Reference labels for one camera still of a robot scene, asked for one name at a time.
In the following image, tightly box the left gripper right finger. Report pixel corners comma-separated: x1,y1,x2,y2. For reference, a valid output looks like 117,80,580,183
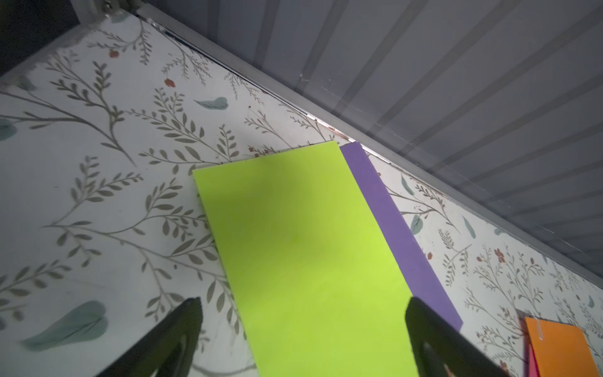
405,297,506,377

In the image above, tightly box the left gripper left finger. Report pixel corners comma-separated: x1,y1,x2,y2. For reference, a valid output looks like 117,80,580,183
99,297,204,376

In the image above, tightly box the purple paper sheet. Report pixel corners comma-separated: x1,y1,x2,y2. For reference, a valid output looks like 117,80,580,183
340,142,463,331

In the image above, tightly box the lime green paper sheet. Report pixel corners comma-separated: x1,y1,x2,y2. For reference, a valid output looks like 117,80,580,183
193,141,417,376

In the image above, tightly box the magenta paper sheet centre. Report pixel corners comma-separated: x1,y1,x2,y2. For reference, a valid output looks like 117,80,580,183
525,343,540,377

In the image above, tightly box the orange paper sheet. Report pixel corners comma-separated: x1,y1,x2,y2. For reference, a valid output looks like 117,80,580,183
525,317,600,377

